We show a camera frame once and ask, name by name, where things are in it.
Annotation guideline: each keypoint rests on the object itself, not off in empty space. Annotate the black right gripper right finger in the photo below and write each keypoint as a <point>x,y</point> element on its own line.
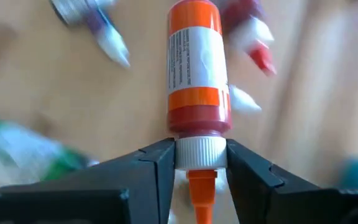
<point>291,205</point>

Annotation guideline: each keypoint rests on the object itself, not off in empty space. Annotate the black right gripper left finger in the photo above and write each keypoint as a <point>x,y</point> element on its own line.
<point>89,202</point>

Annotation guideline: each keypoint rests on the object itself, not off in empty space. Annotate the large orange-tipped coloring bottle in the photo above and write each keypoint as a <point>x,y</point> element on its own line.
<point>197,62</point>

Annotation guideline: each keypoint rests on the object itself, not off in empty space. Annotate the large green coloring bottle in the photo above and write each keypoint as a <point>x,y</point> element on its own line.
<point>20,152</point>

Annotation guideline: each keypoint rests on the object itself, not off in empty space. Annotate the large red-tipped coloring bottle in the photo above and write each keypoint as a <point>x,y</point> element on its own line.
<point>250,34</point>

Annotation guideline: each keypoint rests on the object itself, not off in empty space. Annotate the small white-capped coloring bottle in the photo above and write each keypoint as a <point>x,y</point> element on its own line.
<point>242,101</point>

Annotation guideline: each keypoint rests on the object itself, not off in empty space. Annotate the small purple coloring bottle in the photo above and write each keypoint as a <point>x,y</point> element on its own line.
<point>104,34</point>

